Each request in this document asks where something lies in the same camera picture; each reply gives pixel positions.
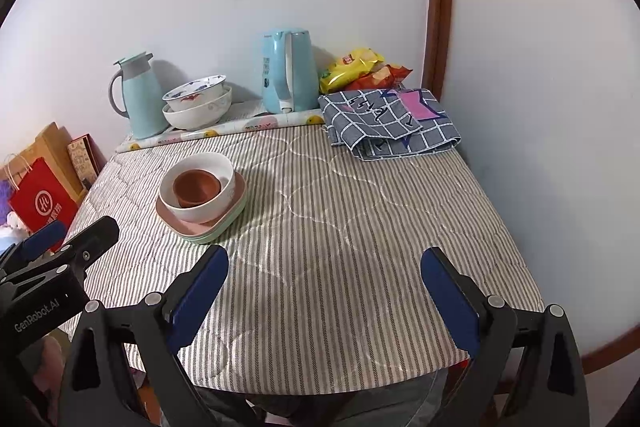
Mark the red paper bag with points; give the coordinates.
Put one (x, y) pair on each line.
(42, 207)

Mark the yellow chip bag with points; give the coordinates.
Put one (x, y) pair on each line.
(345, 69)

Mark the person's grey pants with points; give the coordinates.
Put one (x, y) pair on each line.
(325, 407)

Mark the light blue electric kettle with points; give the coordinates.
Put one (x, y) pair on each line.
(295, 72)

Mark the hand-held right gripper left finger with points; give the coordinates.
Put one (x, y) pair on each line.
(200, 292)

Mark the grey checked printed cloth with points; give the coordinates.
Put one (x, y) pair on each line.
(390, 127)

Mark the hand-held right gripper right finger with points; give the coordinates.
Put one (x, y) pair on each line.
(450, 297)

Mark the red chip bag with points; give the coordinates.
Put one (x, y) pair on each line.
(382, 77)

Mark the striped quilted table cover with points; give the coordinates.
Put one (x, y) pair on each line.
(340, 232)

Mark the light blue thermos jug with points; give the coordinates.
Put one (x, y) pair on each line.
(142, 102)

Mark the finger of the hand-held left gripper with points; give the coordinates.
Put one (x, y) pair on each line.
(42, 237)
(97, 234)

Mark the patterned cardboard box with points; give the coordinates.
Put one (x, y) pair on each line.
(86, 162)

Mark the brown paper bag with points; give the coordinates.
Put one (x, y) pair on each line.
(52, 147)

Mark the pink plate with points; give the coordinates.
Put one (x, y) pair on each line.
(200, 223)

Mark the red patterned ceramic bowl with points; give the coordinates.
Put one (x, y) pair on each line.
(200, 94)

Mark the purple fluffy cloth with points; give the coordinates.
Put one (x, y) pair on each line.
(5, 202)

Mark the green plate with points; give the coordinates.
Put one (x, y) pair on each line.
(227, 224)

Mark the grey patterned ceramic bowl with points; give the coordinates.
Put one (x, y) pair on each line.
(200, 117)

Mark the white bowl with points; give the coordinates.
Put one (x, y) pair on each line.
(210, 199)

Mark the brown wooden baseboard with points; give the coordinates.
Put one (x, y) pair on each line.
(600, 357)

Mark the white plush toy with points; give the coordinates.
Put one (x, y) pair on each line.
(12, 227)

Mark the brown bowl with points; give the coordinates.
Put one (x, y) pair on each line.
(195, 192)

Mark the fruit print oilcloth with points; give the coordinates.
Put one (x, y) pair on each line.
(225, 129)

